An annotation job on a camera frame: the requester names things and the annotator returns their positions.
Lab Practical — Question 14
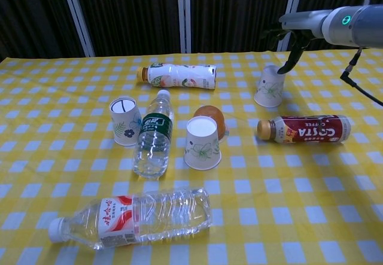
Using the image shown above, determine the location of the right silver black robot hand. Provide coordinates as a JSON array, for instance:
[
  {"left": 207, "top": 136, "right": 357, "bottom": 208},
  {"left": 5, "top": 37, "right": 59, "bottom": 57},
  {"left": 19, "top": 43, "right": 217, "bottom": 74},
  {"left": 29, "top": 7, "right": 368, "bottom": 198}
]
[{"left": 263, "top": 8, "right": 327, "bottom": 75}]

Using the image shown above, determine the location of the tall floral paper cup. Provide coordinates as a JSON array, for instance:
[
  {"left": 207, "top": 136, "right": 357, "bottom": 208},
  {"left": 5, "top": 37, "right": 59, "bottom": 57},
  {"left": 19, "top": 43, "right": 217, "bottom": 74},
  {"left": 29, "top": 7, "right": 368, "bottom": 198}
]
[{"left": 254, "top": 65, "right": 285, "bottom": 108}]

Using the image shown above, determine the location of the short wide floral paper cup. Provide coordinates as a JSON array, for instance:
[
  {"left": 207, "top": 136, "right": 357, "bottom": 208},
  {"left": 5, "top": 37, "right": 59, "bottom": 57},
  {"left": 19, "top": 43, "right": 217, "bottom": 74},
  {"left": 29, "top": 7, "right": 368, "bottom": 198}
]
[{"left": 183, "top": 115, "right": 223, "bottom": 171}]

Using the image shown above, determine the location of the paper cup with black circle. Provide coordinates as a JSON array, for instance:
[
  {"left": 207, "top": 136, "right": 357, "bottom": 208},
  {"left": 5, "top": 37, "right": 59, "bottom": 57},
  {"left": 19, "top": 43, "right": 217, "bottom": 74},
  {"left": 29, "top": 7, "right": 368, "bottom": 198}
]
[{"left": 109, "top": 96, "right": 143, "bottom": 147}]

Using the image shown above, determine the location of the orange jelly cup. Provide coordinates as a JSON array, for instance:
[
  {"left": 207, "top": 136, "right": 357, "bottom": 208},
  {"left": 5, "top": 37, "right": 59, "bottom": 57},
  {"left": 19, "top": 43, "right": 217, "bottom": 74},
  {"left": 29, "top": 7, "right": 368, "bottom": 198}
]
[{"left": 192, "top": 105, "right": 231, "bottom": 144}]

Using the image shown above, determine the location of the red Costa coffee bottle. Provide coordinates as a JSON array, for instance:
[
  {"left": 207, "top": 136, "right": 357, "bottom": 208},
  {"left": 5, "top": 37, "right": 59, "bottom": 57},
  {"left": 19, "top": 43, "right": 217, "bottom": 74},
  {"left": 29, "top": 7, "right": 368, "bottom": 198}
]
[{"left": 257, "top": 114, "right": 352, "bottom": 145}]

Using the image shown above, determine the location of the white peach drink bottle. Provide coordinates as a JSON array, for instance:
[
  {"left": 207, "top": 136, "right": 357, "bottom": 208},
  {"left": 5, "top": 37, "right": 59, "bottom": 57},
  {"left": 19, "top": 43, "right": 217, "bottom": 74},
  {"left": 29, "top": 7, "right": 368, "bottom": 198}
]
[{"left": 136, "top": 62, "right": 217, "bottom": 90}]

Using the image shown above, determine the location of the yellow white checkered tablecloth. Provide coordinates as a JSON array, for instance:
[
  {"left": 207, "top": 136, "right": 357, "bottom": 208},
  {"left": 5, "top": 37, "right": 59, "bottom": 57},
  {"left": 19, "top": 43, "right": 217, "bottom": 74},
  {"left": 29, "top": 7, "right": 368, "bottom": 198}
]
[{"left": 0, "top": 47, "right": 383, "bottom": 265}]

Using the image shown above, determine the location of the green label water bottle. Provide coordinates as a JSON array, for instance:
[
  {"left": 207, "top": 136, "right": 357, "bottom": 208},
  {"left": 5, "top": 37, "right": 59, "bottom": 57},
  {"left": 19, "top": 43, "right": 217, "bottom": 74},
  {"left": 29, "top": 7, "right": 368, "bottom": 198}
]
[{"left": 132, "top": 89, "right": 175, "bottom": 180}]

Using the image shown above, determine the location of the red label water bottle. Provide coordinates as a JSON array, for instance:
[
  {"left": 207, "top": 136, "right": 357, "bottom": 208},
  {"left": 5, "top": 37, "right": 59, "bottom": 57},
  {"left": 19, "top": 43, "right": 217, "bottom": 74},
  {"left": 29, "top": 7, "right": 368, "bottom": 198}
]
[{"left": 48, "top": 187, "right": 214, "bottom": 251}]

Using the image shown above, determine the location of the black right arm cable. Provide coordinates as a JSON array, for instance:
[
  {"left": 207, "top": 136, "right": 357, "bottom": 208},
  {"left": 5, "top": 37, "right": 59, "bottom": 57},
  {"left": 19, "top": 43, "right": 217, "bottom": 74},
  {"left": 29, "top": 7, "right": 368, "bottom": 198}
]
[{"left": 340, "top": 47, "right": 383, "bottom": 107}]

